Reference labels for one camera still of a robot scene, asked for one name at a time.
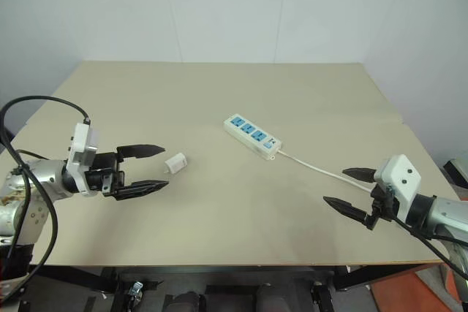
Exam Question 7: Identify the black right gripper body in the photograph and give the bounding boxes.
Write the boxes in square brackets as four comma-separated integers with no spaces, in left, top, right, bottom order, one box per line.
[364,183,400,232]

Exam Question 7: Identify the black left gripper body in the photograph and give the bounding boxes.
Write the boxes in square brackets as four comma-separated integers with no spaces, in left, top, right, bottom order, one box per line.
[84,149,127,200]

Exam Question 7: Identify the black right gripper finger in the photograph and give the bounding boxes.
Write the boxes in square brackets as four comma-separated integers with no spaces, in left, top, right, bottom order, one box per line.
[341,167,378,184]
[322,196,371,224]

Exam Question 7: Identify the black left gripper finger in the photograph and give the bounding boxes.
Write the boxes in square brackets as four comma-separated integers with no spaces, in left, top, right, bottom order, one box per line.
[113,179,170,202]
[116,143,167,161]

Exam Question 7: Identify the white plug adapter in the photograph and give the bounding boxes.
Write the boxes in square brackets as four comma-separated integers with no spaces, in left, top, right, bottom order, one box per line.
[163,151,189,175]

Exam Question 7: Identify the white power strip blue sockets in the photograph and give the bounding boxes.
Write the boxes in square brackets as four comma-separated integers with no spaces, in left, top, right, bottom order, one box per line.
[223,114,283,163]

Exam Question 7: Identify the grey black floor object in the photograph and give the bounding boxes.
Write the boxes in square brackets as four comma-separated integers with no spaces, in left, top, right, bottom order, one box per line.
[443,158,468,189]

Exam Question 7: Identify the orange floor mat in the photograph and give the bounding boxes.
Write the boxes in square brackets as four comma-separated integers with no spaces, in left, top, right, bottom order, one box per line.
[367,267,445,312]

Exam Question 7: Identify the dark rounded shape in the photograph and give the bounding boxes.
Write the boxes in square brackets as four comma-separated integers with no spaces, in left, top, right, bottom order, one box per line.
[170,291,206,312]

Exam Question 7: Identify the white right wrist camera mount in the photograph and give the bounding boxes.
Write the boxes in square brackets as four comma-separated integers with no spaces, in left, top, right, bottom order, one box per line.
[371,153,423,224]

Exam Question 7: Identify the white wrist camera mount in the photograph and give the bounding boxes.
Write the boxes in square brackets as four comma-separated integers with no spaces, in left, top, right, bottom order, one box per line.
[67,121,100,197]
[371,153,423,224]

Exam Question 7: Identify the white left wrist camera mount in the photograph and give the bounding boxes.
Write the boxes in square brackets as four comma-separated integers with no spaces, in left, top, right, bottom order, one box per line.
[67,121,100,197]

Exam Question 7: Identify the white power strip cord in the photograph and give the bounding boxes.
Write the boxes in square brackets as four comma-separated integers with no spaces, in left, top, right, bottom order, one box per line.
[274,149,376,194]

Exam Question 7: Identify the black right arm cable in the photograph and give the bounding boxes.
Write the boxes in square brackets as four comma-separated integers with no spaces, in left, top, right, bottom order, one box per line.
[390,212,468,281]

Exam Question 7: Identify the black table frame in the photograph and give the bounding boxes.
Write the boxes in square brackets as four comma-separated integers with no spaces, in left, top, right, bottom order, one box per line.
[21,259,445,312]

